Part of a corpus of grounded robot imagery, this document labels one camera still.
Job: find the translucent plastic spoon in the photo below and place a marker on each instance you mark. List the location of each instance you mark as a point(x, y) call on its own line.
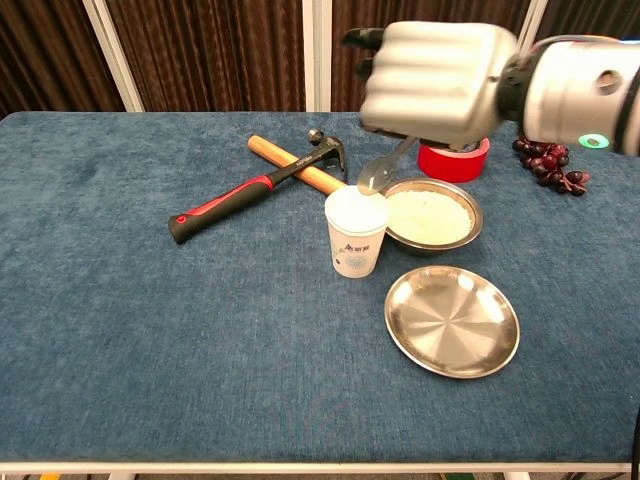
point(377, 175)

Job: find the white partition post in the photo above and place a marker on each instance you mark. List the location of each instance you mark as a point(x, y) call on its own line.
point(316, 55)
point(532, 20)
point(112, 55)

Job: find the red tape roll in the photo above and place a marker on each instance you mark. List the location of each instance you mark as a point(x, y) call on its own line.
point(450, 167)

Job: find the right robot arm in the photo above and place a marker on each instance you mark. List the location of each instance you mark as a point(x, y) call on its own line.
point(570, 95)

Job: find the round silver metal plate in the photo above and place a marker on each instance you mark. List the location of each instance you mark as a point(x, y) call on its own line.
point(430, 247)

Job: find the black red claw hammer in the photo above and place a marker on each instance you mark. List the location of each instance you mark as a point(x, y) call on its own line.
point(225, 200)

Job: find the dark purple grape bunch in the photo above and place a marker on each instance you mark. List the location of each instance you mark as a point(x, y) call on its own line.
point(547, 165)

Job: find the wooden rod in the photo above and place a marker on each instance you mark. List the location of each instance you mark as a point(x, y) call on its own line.
point(267, 150)

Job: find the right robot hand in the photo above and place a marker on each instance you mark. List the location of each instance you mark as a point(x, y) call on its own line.
point(435, 80)

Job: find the steel plate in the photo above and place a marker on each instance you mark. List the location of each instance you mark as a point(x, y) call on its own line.
point(450, 322)

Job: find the white round container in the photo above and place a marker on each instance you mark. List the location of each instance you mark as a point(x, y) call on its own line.
point(355, 240)

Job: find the blue table cloth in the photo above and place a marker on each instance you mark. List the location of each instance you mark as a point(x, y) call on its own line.
point(150, 325)

